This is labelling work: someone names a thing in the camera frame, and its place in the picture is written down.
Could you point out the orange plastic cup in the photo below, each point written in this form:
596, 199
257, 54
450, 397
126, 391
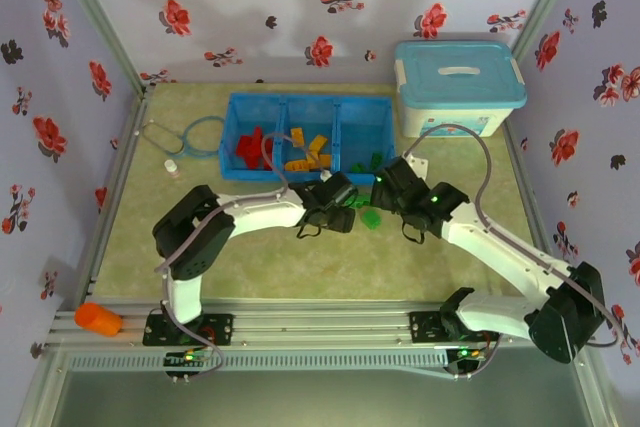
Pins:
97, 319

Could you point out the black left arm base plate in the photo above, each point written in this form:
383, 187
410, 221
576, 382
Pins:
220, 329

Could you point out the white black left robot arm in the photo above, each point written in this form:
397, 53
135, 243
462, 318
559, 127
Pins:
260, 217

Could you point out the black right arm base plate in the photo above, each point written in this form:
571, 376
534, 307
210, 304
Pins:
425, 327

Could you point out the green lego brick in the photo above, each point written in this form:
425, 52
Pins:
377, 159
371, 219
359, 167
361, 201

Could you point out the small white bottle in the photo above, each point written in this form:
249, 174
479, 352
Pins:
171, 167

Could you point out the red lego brick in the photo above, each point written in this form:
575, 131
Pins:
269, 153
245, 147
258, 137
252, 162

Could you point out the aluminium mounting rail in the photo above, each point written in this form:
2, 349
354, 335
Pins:
320, 322

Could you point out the blue grey stethoscope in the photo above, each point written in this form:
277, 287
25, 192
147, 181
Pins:
182, 147

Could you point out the white storage box blue lid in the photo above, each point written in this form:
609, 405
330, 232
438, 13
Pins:
457, 82

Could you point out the aluminium frame post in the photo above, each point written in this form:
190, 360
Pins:
100, 22
545, 2

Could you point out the blue three-compartment bin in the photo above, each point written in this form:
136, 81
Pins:
310, 117

